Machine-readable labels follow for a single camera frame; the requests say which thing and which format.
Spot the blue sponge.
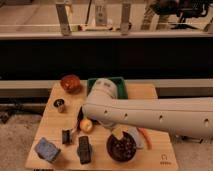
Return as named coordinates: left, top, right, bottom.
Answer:
left=34, top=137, right=61, bottom=163

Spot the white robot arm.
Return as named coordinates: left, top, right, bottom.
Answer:
left=82, top=78, right=213, bottom=138

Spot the green plastic tray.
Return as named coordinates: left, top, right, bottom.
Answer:
left=87, top=77, right=128, bottom=99

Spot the red-brown bowl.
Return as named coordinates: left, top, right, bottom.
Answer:
left=60, top=75, right=80, bottom=93

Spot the yellow onion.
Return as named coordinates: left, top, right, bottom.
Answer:
left=80, top=119, right=93, bottom=133

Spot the small dark cup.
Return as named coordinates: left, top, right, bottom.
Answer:
left=53, top=99, right=65, bottom=113

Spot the grey spatula blade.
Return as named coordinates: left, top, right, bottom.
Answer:
left=128, top=127, right=144, bottom=149

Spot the black metal clip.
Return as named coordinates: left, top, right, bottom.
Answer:
left=62, top=130, right=72, bottom=144

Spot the dark purple bowl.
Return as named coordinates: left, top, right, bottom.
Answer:
left=106, top=132, right=136, bottom=162

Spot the dark rectangular block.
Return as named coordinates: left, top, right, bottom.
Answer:
left=77, top=136, right=91, bottom=164

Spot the orange carrot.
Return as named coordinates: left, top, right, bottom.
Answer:
left=138, top=128, right=152, bottom=150

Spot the wooden table board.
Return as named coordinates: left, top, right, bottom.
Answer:
left=25, top=83, right=178, bottom=171

